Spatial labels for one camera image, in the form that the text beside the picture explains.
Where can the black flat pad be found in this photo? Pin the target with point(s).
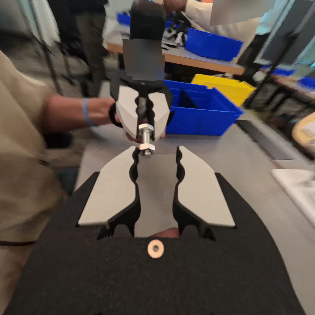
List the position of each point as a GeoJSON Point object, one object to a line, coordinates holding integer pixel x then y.
{"type": "Point", "coordinates": [266, 140]}

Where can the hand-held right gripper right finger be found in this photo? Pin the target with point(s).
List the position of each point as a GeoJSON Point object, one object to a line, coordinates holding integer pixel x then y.
{"type": "Point", "coordinates": [204, 194]}

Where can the steel hex bolt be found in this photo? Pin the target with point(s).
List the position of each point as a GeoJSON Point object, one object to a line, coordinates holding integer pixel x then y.
{"type": "Point", "coordinates": [146, 132]}

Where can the blue wristband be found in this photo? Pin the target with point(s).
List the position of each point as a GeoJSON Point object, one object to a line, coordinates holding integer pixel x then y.
{"type": "Point", "coordinates": [87, 112]}

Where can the person's left forearm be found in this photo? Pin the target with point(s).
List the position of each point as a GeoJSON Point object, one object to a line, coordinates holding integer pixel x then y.
{"type": "Point", "coordinates": [66, 114]}

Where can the blue plastic bin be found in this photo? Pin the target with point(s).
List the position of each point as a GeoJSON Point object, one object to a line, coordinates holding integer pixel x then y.
{"type": "Point", "coordinates": [211, 43]}

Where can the person's left hand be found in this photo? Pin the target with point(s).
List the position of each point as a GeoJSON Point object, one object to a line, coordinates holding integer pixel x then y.
{"type": "Point", "coordinates": [133, 139]}

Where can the yellow plastic bin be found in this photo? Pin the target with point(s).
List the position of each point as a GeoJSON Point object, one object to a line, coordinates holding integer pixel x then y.
{"type": "Point", "coordinates": [226, 84]}

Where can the blue bin with black divider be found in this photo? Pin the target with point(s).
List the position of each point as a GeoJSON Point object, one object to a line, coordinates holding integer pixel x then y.
{"type": "Point", "coordinates": [206, 115]}

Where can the instruction board on white stand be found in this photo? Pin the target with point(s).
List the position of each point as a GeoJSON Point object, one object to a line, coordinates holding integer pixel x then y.
{"type": "Point", "coordinates": [295, 184]}

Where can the steel hex nut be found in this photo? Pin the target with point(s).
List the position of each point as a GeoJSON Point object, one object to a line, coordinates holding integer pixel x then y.
{"type": "Point", "coordinates": [146, 149]}

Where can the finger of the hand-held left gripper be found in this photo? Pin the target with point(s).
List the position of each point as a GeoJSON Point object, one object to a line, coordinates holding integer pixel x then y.
{"type": "Point", "coordinates": [161, 115]}
{"type": "Point", "coordinates": [127, 110]}

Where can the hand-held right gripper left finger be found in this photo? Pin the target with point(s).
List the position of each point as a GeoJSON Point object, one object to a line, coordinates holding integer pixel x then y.
{"type": "Point", "coordinates": [108, 194]}

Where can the wooden rear table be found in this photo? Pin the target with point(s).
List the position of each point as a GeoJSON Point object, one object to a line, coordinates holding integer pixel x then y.
{"type": "Point", "coordinates": [197, 60]}

